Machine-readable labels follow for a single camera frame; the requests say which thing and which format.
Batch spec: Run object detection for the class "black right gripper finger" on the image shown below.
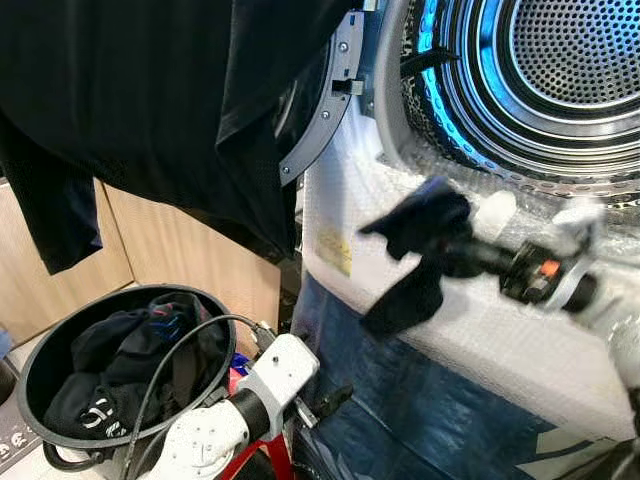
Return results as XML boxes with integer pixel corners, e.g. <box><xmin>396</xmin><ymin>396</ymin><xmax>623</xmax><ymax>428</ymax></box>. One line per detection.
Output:
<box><xmin>442</xmin><ymin>234</ymin><xmax>513</xmax><ymax>261</ymax></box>
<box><xmin>440</xmin><ymin>255</ymin><xmax>509</xmax><ymax>283</ymax></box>

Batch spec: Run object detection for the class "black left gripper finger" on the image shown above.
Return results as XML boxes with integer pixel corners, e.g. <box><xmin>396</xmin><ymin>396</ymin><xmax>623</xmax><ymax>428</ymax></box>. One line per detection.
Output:
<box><xmin>314</xmin><ymin>385</ymin><xmax>355</xmax><ymax>417</ymax></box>

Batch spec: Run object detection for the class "black sock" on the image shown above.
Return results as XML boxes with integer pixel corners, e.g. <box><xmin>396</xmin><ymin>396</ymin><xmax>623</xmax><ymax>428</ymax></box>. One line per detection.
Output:
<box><xmin>358</xmin><ymin>178</ymin><xmax>477</xmax><ymax>339</ymax></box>

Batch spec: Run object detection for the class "black clothes pile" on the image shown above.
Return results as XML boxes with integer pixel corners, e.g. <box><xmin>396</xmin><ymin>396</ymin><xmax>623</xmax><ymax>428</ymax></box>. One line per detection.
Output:
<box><xmin>42</xmin><ymin>292</ymin><xmax>231</xmax><ymax>441</ymax></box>

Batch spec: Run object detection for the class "white tape piece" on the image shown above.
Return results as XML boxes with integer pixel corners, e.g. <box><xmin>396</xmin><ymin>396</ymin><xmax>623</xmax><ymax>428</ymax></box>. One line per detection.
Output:
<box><xmin>470</xmin><ymin>190</ymin><xmax>519</xmax><ymax>241</ymax></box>

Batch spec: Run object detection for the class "red plastic container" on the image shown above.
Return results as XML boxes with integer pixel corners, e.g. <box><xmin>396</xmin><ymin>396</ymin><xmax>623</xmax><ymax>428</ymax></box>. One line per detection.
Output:
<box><xmin>215</xmin><ymin>430</ymin><xmax>297</xmax><ymax>480</ymax></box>

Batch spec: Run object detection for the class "dark blue woven sheet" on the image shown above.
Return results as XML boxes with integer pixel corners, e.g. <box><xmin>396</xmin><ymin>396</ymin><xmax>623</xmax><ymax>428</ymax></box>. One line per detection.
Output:
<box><xmin>290</xmin><ymin>275</ymin><xmax>621</xmax><ymax>480</ymax></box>

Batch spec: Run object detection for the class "white washer in bubble wrap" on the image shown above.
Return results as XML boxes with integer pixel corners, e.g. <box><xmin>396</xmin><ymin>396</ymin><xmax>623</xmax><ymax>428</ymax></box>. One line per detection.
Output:
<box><xmin>295</xmin><ymin>0</ymin><xmax>640</xmax><ymax>441</ymax></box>

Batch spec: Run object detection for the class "yellow square washer sticker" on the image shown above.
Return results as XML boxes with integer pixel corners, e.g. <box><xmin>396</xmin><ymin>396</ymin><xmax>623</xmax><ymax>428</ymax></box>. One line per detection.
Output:
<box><xmin>318</xmin><ymin>232</ymin><xmax>354</xmax><ymax>277</ymax></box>

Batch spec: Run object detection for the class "grey round washer door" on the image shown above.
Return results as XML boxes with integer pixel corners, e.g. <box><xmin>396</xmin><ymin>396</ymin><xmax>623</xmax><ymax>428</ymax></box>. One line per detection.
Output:
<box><xmin>275</xmin><ymin>10</ymin><xmax>367</xmax><ymax>189</ymax></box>

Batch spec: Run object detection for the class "perforated steel washer drum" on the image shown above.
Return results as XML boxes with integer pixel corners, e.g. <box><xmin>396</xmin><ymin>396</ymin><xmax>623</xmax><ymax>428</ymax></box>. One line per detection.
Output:
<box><xmin>400</xmin><ymin>0</ymin><xmax>640</xmax><ymax>201</ymax></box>

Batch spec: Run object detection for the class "black round bucket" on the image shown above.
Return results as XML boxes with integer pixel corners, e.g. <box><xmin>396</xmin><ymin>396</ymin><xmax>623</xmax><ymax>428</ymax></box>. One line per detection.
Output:
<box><xmin>15</xmin><ymin>285</ymin><xmax>241</xmax><ymax>471</ymax></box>

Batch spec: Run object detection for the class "black hanging garment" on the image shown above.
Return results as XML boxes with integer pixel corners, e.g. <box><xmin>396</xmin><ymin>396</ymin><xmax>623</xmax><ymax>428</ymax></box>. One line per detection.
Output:
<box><xmin>0</xmin><ymin>0</ymin><xmax>357</xmax><ymax>277</ymax></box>

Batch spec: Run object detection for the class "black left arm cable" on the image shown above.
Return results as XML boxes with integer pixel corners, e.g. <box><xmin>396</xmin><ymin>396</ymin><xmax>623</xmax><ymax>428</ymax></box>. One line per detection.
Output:
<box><xmin>120</xmin><ymin>315</ymin><xmax>273</xmax><ymax>480</ymax></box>

